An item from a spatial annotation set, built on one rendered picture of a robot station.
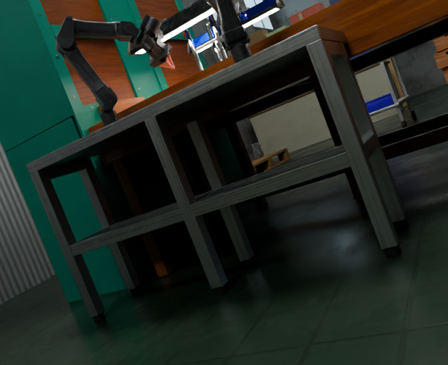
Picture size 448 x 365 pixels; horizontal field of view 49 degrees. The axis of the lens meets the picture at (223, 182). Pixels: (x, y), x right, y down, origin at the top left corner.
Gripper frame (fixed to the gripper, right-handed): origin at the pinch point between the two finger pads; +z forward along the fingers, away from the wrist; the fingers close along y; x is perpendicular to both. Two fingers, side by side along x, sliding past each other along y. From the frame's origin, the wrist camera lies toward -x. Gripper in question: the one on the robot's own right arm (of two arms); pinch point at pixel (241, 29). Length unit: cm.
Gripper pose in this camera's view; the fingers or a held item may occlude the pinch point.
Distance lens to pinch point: 197.4
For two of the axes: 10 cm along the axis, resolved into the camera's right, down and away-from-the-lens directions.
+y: -8.1, 2.8, 5.1
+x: -0.2, 8.6, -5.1
